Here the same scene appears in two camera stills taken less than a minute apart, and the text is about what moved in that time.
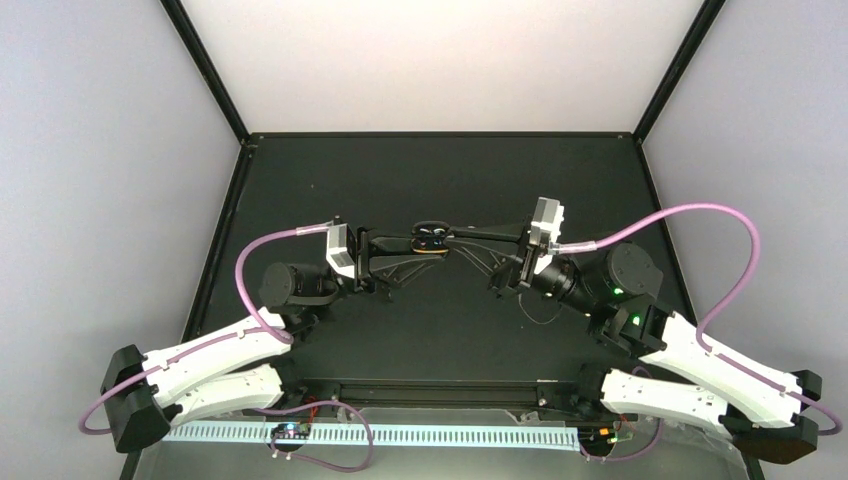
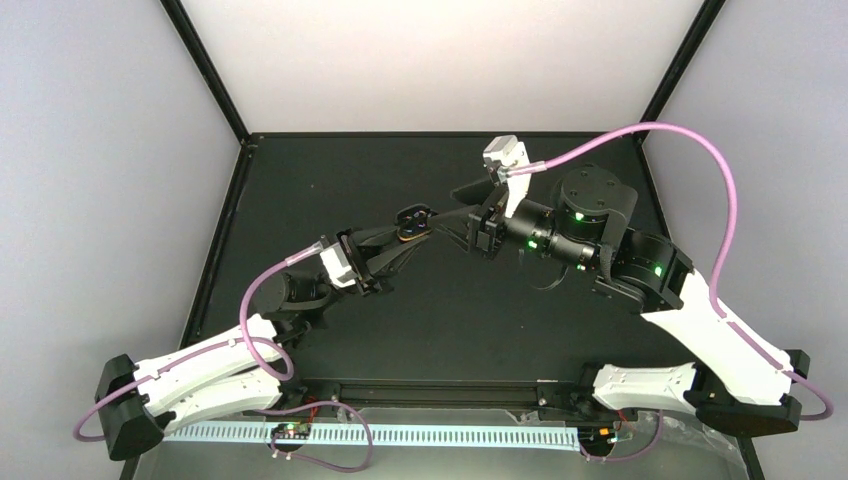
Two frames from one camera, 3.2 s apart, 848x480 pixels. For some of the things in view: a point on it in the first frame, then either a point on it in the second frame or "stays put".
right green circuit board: [597, 436] stays put
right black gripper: [504, 270] -> [484, 222]
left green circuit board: [295, 431] stays put
